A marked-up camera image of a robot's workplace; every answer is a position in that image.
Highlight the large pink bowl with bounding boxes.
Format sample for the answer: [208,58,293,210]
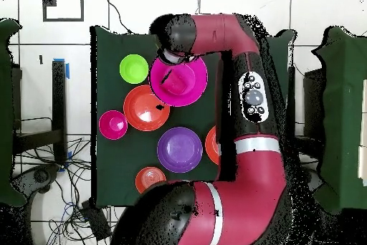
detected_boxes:
[149,55,209,107]

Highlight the red cup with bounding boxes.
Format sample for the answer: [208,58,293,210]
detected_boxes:
[158,68,191,96]

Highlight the purple bowl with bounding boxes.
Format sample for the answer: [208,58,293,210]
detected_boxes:
[156,126,204,173]

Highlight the large orange bowl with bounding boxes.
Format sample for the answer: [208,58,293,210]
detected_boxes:
[205,125,220,165]
[123,85,171,132]

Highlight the small orange bowl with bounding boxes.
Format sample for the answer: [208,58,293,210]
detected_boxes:
[135,166,168,194]

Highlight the small red bowl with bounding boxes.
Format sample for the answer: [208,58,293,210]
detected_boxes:
[98,110,129,140]

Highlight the small green bowl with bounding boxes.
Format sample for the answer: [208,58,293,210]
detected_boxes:
[119,53,149,85]

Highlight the dark green tablecloth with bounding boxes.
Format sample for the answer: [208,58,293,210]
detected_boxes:
[90,25,296,210]

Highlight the blue tape strip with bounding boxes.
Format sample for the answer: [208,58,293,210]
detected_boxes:
[58,150,73,173]
[53,57,70,80]

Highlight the black metal stand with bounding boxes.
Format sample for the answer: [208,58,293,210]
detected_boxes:
[286,65,326,168]
[12,60,67,165]

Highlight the black power box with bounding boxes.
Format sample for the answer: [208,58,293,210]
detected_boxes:
[80,200,112,241]

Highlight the black tape square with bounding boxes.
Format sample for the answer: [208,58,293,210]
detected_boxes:
[42,0,85,23]

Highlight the green cloth covered table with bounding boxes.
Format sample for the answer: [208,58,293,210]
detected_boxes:
[311,25,367,214]
[0,17,27,208]

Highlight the tangle of floor cables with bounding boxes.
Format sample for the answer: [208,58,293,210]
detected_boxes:
[14,137,127,245]

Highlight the black floor cable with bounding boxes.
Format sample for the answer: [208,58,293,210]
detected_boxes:
[103,0,135,35]

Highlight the gray pedestal leg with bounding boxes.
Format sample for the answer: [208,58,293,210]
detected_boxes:
[11,163,61,200]
[308,168,325,196]

